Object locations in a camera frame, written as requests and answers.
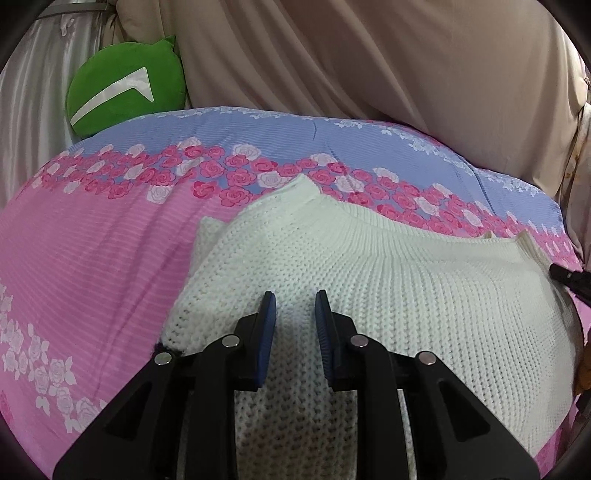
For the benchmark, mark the white red navy knit sweater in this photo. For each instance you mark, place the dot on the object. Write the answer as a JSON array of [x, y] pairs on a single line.
[[392, 277]]

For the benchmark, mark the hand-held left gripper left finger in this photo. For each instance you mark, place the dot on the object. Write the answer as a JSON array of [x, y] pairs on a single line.
[[267, 341]]

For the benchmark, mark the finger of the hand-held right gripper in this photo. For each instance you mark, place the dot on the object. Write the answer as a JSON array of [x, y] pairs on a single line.
[[575, 279]]

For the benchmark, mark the beige draped cloth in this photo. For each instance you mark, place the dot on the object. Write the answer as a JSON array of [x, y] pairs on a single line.
[[369, 60]]

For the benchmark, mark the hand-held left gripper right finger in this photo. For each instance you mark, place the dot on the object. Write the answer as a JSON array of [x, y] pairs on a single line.
[[325, 341]]

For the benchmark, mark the grey curtain band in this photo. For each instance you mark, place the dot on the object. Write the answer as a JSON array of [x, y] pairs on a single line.
[[74, 10]]

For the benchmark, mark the silver satin curtain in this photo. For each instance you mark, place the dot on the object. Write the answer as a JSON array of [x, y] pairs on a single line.
[[32, 115]]

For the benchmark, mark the green round cushion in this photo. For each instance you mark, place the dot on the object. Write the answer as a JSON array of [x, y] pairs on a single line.
[[120, 87]]

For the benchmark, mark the cream floral curtain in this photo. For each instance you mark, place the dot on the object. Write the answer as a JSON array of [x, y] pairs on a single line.
[[579, 184]]

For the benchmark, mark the pink floral bedsheet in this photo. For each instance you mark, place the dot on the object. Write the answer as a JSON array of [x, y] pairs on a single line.
[[92, 254]]

